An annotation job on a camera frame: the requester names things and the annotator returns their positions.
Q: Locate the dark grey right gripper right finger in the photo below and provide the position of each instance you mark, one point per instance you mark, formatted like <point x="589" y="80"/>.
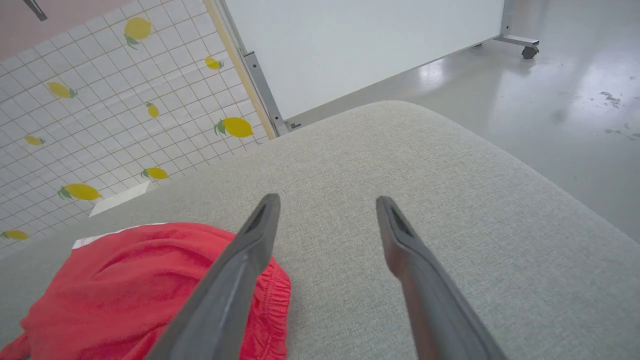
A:
<point x="430" y="300"/>

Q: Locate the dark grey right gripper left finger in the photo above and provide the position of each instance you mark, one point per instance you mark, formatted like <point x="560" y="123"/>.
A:
<point x="225" y="290"/>

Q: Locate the red garment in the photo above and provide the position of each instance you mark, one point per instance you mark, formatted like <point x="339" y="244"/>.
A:
<point x="115" y="285"/>

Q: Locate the white partition board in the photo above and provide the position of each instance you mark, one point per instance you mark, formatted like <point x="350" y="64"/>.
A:
<point x="350" y="50"/>

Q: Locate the grey partition foot with caster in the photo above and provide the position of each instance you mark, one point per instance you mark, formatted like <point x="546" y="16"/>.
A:
<point x="517" y="40"/>

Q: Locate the dark grey bar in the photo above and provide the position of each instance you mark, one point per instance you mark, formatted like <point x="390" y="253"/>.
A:
<point x="36" y="9"/>

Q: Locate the grey metal frame post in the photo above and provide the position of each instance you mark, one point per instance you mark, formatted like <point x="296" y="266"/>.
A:
<point x="260" y="80"/>

